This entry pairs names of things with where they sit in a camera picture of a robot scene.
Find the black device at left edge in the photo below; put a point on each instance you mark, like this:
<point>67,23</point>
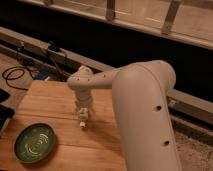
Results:
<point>6,113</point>

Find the small white bottle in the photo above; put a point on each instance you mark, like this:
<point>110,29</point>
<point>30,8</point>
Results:
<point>83,116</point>

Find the black clamp on rail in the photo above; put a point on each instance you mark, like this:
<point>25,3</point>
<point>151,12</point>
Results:
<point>52,47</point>

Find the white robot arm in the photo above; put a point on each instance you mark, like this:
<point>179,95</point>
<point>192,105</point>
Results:
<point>139,98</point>

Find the blue object behind table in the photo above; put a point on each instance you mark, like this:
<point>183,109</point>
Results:
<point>42,75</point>

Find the green ceramic bowl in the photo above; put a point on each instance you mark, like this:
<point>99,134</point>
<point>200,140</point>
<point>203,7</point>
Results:
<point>34,143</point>

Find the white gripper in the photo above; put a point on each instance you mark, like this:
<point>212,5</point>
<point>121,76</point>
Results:
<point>84,100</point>

